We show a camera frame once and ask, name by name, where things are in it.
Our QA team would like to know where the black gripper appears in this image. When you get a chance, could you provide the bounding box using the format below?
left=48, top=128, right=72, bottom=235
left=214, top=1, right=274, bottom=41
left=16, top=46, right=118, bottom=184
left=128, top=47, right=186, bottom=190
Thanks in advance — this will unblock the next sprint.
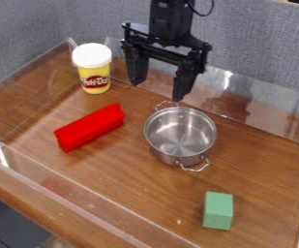
left=121, top=0, right=212, bottom=102

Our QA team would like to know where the red rectangular block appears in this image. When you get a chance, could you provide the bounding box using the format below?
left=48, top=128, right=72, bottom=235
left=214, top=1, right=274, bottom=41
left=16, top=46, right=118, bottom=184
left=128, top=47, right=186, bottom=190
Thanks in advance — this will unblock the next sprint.
left=54, top=103, right=125, bottom=152

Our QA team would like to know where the yellow Play-Doh container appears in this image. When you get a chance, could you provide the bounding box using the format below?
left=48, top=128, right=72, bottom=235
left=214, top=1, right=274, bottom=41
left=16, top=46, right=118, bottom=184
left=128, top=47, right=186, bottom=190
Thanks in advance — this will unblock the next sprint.
left=70, top=43, right=110, bottom=94

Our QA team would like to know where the small stainless steel pot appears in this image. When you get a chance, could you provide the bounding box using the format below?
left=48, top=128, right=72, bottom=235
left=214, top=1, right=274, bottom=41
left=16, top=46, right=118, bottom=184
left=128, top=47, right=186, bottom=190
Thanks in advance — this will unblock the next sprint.
left=144, top=101, right=217, bottom=172

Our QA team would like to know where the clear acrylic table barrier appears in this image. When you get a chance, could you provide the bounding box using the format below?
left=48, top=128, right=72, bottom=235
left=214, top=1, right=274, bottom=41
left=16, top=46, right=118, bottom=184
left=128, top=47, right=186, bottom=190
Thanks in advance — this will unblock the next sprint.
left=0, top=41, right=299, bottom=248

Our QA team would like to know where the green foam block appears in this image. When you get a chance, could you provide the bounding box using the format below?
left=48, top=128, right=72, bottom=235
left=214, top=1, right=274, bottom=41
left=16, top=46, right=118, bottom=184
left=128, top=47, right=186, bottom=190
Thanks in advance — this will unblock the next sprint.
left=202, top=192, right=234, bottom=231

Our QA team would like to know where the black cable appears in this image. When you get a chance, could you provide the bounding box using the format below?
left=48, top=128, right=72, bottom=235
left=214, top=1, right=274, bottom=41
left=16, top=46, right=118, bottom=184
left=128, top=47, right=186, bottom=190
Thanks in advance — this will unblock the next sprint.
left=186, top=0, right=214, bottom=17

